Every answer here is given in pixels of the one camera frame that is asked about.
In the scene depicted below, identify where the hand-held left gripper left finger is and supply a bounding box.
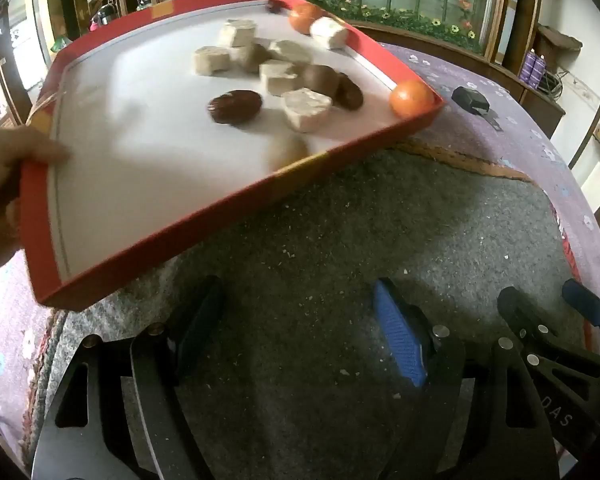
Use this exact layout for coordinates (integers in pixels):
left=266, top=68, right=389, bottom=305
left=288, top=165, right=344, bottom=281
left=30, top=275, right=227, bottom=480

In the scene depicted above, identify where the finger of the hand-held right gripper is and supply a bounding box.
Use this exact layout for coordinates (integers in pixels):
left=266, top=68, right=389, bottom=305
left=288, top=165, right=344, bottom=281
left=496, top=286, right=600, bottom=456
left=561, top=278, right=600, bottom=367

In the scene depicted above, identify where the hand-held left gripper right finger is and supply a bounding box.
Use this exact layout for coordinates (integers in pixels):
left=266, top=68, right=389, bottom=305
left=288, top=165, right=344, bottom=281
left=372, top=277, right=561, bottom=480

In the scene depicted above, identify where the red cardboard tray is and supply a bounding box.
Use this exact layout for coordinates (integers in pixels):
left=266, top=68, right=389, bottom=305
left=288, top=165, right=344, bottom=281
left=19, top=0, right=448, bottom=311

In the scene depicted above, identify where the orange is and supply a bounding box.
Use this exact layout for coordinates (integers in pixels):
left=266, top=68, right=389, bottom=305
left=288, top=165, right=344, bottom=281
left=389, top=80, right=437, bottom=118
left=287, top=4, right=326, bottom=35

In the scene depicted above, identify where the heap of pale yam chunks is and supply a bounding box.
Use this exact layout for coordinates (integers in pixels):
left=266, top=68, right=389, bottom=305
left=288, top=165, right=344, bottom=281
left=191, top=16, right=351, bottom=133

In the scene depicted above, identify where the person's left hand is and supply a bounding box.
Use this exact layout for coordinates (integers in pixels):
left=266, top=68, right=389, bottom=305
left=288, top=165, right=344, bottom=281
left=0, top=126, right=73, bottom=281

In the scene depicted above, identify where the grey felt mat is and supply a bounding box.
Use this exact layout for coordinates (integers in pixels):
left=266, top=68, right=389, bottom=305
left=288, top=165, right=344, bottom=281
left=22, top=140, right=600, bottom=480

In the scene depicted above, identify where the wooden side cabinet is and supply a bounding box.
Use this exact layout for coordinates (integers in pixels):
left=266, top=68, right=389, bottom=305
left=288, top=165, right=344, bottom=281
left=490, top=60, right=567, bottom=137

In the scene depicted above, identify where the black device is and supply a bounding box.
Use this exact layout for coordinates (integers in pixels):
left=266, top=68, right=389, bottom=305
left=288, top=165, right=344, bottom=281
left=451, top=86, right=503, bottom=131

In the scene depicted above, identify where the pale ball in tray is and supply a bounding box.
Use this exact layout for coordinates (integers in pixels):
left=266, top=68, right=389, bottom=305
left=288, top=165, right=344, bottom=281
left=302, top=64, right=341, bottom=101

